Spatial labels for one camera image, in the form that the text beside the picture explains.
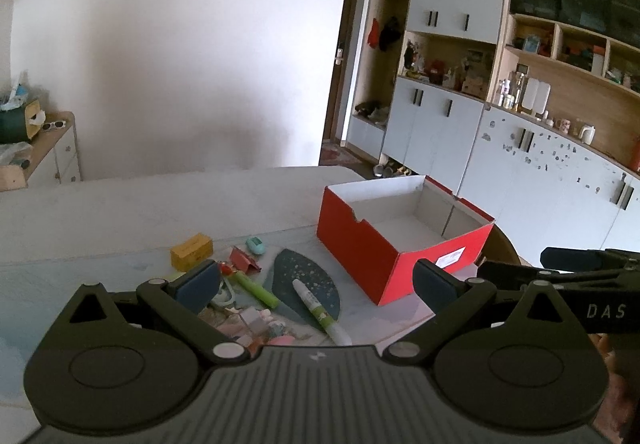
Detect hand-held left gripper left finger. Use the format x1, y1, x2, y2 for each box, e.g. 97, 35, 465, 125
67, 260, 251, 365

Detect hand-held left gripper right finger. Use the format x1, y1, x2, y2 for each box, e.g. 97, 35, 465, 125
382, 259, 571, 365

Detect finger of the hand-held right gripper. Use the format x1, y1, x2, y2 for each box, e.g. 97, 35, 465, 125
477, 261, 628, 286
541, 247, 640, 271

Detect white tape roll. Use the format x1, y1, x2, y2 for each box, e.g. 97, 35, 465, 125
212, 274, 240, 310

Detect small yellow box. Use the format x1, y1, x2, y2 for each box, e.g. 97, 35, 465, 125
170, 233, 213, 270

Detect pink binder clip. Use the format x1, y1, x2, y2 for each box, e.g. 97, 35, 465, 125
229, 246, 263, 275

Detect green marker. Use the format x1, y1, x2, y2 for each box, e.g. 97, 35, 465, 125
235, 271, 281, 309

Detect red cardboard box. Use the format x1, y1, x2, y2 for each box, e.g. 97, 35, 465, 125
316, 175, 496, 307

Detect white green glue tube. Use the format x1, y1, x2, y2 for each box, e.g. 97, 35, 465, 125
292, 279, 352, 346

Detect clear plastic box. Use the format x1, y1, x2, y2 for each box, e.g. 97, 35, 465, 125
215, 309, 281, 350

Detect dark teal leaf coaster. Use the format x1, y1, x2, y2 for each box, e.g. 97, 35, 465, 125
263, 249, 343, 325

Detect printed table mat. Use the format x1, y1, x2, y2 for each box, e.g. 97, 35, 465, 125
0, 224, 431, 405

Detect patterned rug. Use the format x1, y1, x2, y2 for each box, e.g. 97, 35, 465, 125
320, 144, 371, 165

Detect white bottles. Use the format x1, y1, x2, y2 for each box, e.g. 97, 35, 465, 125
522, 78, 551, 117

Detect shoes in cabinet niche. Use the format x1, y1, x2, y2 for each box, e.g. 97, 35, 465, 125
354, 101, 390, 125

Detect white side cabinet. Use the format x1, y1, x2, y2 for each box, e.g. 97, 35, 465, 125
25, 111, 81, 185

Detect clear plastic bag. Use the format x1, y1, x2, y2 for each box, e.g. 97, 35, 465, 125
0, 141, 33, 165

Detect green tissue box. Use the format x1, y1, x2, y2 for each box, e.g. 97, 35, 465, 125
0, 99, 41, 142

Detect black hat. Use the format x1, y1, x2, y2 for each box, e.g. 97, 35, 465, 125
378, 16, 401, 51

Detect brown door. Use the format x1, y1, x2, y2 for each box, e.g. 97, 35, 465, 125
322, 0, 363, 145

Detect white wall cabinet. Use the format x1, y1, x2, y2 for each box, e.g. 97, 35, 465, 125
345, 0, 640, 270

